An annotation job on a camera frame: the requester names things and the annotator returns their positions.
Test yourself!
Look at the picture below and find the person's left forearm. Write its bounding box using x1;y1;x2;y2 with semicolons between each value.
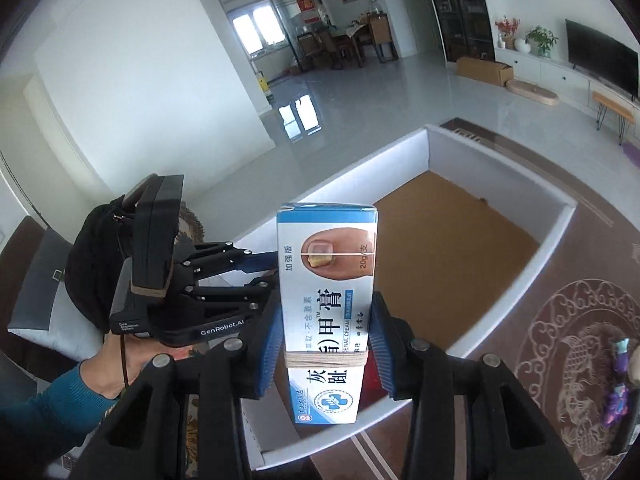
0;360;121;456

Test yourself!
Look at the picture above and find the grey cushion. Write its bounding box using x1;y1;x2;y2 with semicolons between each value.
7;227;113;356

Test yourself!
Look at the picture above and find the black bag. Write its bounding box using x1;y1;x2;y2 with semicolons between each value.
65;197;138;333

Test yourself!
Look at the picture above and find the black television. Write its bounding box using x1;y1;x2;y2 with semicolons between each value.
565;19;640;101

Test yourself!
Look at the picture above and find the brown fuzzy object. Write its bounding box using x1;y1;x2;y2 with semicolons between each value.
175;200;203;243

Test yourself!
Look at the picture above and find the red snack packet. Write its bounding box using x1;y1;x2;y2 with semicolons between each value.
361;355;396;411

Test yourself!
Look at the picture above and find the white blue cream box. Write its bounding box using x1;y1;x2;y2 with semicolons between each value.
276;203;379;425

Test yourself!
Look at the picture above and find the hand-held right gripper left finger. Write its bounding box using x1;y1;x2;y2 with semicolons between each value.
70;290;286;480

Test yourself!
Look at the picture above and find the dining chair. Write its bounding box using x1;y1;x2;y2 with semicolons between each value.
320;27;346;68
297;32;321;72

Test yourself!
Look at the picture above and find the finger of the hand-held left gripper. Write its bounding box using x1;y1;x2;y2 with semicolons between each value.
172;241;279;281
182;271;281;317

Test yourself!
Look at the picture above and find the black display cabinet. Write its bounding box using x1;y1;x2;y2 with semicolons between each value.
419;0;496;63

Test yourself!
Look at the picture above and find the purple plastic toy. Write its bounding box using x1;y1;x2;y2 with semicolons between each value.
602;337;633;428

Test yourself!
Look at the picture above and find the red flower arrangement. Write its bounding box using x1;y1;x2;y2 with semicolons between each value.
495;16;521;50

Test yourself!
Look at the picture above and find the black cable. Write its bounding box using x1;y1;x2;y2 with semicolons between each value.
117;332;131;391

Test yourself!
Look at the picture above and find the person's left hand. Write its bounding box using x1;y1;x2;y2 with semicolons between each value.
82;332;211;396

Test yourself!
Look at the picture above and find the round wooden board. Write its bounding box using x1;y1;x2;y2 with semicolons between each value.
506;79;560;107

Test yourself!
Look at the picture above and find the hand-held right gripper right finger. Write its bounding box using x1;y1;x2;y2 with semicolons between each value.
370;290;576;480

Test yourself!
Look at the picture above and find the wooden side cabinet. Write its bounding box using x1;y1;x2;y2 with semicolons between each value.
367;12;398;61

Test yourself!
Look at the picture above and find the brown cardboard box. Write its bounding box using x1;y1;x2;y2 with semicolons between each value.
456;56;515;87

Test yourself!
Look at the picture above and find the wooden bench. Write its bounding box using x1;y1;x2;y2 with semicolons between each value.
592;91;638;138

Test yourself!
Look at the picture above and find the green potted plant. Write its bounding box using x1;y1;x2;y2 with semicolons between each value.
524;25;560;58

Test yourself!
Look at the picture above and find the dining table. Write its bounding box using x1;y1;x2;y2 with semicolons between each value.
340;25;371;68

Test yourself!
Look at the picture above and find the white television cabinet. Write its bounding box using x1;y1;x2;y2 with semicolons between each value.
492;47;640;121

